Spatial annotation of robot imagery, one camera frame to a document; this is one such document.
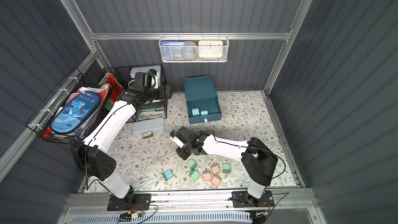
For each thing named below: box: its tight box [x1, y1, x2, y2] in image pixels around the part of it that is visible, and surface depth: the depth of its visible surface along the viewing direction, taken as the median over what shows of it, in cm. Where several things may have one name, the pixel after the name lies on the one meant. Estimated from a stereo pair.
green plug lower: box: [189, 169, 201, 181], surface depth 82 cm
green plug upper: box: [186, 158, 197, 171], surface depth 85 cm
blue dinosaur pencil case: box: [50, 90, 102, 135], surface depth 66 cm
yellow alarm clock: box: [197, 39, 224, 60], surface depth 90 cm
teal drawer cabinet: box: [183, 75, 223, 124], surface depth 91 cm
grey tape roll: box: [181, 40, 198, 61], surface depth 89 cm
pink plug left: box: [202, 170, 211, 181], surface depth 82 cm
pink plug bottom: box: [211, 174, 222, 188], surface depth 80 cm
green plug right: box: [222, 162, 231, 174], surface depth 84 cm
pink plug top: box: [210, 163, 221, 175], surface depth 84 cm
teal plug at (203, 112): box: [200, 108, 209, 116], surface depth 89 cm
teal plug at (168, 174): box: [162, 169, 174, 181], surface depth 82 cm
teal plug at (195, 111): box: [191, 106, 201, 117], surface depth 90 cm
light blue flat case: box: [132, 117, 165, 135], surface depth 101 cm
